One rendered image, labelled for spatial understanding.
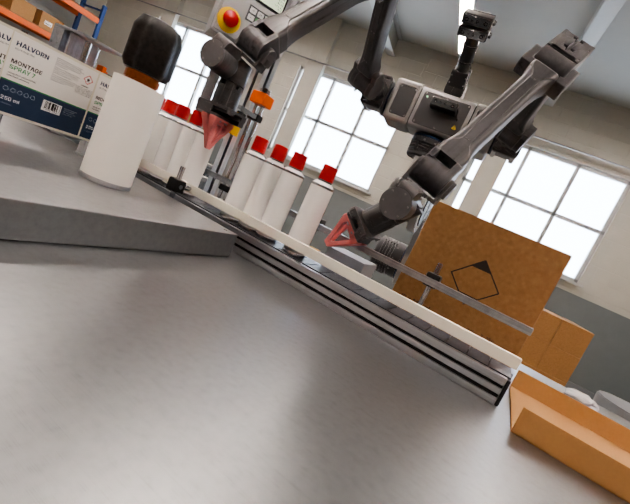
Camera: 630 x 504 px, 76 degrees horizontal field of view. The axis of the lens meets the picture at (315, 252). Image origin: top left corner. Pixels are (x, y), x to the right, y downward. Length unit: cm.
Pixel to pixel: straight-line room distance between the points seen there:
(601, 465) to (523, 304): 38
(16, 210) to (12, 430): 31
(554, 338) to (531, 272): 331
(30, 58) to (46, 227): 44
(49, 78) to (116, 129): 22
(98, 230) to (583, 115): 657
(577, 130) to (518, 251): 583
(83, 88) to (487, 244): 91
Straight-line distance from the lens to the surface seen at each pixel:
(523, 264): 97
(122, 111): 79
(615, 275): 668
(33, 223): 58
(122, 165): 80
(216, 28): 119
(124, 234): 65
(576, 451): 69
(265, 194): 92
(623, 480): 70
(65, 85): 99
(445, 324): 74
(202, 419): 34
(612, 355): 680
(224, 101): 96
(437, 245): 97
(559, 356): 431
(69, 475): 28
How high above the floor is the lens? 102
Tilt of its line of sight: 8 degrees down
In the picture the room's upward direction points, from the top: 24 degrees clockwise
